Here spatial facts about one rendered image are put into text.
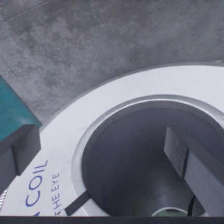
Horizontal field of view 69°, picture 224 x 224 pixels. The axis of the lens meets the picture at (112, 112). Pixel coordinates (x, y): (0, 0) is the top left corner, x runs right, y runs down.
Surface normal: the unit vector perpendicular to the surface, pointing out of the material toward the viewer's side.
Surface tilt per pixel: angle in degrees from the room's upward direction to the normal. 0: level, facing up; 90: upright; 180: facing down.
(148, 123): 1
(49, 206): 90
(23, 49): 0
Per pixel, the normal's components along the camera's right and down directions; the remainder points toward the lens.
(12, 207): -0.31, -0.74
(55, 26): -0.11, 0.65
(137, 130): 0.14, 0.58
